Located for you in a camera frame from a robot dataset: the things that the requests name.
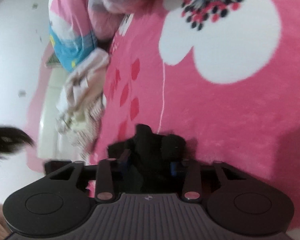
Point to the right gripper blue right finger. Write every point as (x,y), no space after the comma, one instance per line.
(187,180)

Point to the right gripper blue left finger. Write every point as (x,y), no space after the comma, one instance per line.
(104,187)

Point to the black t-shirt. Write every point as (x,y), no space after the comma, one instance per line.
(148,168)

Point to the white shirt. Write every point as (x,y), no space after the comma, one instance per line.
(81,89)

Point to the beige houndstooth garment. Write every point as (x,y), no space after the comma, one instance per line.
(85,126)

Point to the pink white headboard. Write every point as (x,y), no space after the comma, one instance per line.
(42,114)

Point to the operator's head dark hair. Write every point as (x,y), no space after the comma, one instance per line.
(12,140)

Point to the pink floral bed blanket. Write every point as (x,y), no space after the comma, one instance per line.
(222,74)

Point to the dark floral pillow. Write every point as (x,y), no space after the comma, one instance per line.
(53,62)

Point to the blue patterned quilt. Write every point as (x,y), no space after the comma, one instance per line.
(71,52)

